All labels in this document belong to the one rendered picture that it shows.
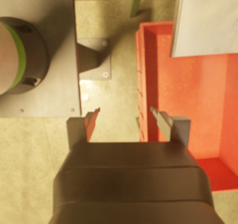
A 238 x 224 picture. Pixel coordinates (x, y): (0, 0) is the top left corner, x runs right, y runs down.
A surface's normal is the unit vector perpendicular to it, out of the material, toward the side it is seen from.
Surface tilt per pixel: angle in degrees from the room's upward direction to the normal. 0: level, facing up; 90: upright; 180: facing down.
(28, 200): 0
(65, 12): 0
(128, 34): 0
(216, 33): 30
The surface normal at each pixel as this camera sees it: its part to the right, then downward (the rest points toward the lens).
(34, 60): 0.95, 0.19
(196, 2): 0.04, 0.70
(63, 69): 0.00, 0.25
